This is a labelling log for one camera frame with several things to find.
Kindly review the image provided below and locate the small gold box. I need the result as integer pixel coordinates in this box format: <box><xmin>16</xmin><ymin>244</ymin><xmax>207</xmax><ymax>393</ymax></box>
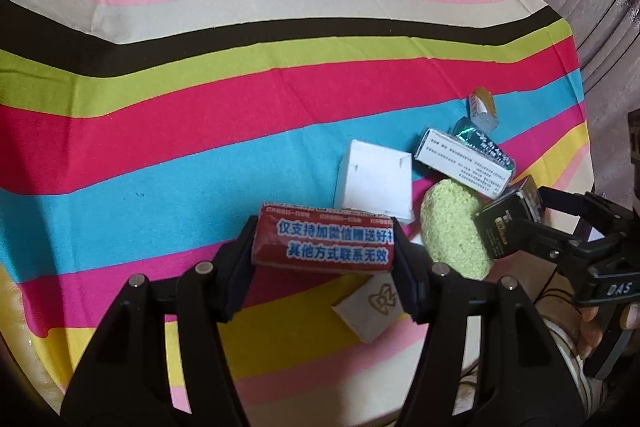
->
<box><xmin>467</xmin><ymin>87</ymin><xmax>501</xmax><ymax>130</ymax></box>

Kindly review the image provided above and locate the red and blue box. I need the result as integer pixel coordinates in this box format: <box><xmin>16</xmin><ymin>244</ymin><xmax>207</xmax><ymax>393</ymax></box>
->
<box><xmin>250</xmin><ymin>202</ymin><xmax>398</xmax><ymax>275</ymax></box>

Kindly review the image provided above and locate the shiny teal box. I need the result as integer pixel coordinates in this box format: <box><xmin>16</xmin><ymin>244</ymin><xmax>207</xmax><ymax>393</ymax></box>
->
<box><xmin>452</xmin><ymin>117</ymin><xmax>518</xmax><ymax>172</ymax></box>

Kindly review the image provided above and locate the person's right hand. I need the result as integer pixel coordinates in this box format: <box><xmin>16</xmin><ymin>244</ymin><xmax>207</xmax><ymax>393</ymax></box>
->
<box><xmin>579</xmin><ymin>306</ymin><xmax>609</xmax><ymax>357</ymax></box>

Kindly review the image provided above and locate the beige cardboard box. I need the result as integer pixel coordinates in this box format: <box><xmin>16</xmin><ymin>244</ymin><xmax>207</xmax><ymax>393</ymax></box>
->
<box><xmin>330</xmin><ymin>274</ymin><xmax>416</xmax><ymax>344</ymax></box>

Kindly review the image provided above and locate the plain white box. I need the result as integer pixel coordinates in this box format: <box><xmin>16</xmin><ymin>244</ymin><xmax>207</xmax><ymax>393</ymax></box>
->
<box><xmin>333</xmin><ymin>139</ymin><xmax>415</xmax><ymax>224</ymax></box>

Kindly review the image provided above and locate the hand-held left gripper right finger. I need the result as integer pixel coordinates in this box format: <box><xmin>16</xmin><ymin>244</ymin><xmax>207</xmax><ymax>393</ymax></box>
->
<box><xmin>392</xmin><ymin>218</ymin><xmax>583</xmax><ymax>427</ymax></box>

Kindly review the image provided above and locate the green sponge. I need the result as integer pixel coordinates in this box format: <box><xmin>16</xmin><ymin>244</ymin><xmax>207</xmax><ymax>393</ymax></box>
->
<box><xmin>419</xmin><ymin>178</ymin><xmax>493</xmax><ymax>282</ymax></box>

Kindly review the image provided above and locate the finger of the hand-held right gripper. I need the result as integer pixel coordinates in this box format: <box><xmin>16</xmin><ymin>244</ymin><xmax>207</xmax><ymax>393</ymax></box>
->
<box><xmin>537</xmin><ymin>186</ymin><xmax>627</xmax><ymax>236</ymax></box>
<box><xmin>510</xmin><ymin>217</ymin><xmax>597</xmax><ymax>279</ymax></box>

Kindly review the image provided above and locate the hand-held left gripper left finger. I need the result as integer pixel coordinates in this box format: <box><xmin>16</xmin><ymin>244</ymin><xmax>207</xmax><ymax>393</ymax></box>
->
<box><xmin>62</xmin><ymin>217</ymin><xmax>261</xmax><ymax>427</ymax></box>

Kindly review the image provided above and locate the black box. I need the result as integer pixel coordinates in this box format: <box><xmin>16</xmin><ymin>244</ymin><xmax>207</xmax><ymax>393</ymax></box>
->
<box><xmin>475</xmin><ymin>174</ymin><xmax>546</xmax><ymax>263</ymax></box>

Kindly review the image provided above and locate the colourful striped cloth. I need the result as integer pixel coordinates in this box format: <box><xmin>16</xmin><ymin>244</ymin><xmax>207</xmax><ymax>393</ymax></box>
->
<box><xmin>0</xmin><ymin>0</ymin><xmax>596</xmax><ymax>413</ymax></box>

